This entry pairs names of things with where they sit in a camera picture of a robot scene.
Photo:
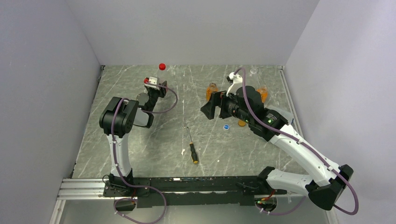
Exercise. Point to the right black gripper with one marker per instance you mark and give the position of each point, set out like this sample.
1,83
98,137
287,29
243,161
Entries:
208,108

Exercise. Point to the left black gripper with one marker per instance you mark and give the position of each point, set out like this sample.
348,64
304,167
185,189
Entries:
162,92

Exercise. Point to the clear red-label bottle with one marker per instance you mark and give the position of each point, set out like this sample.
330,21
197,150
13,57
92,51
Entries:
161,74

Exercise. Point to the orange juice bottle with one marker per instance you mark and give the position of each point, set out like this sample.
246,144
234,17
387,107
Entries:
263,91
212,87

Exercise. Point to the red bottle cap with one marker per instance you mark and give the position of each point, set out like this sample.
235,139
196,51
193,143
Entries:
162,66

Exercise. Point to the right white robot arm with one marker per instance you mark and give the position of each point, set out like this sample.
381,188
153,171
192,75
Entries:
325,180

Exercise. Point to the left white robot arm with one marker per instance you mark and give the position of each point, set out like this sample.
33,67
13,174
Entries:
117,121

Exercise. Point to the black yellow screwdriver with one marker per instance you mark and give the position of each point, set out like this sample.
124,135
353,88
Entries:
194,155

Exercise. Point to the clear plastic box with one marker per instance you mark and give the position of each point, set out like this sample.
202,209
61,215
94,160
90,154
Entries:
288,115

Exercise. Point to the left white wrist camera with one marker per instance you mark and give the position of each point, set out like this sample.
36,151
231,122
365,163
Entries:
152,82

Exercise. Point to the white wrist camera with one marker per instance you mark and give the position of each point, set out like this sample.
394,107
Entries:
235,81
152,82

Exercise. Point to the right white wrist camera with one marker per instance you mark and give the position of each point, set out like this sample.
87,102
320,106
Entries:
235,81

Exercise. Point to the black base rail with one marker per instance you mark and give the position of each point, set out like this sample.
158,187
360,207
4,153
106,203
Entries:
177,191

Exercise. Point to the aluminium frame rail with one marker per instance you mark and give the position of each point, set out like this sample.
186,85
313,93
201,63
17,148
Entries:
80,189

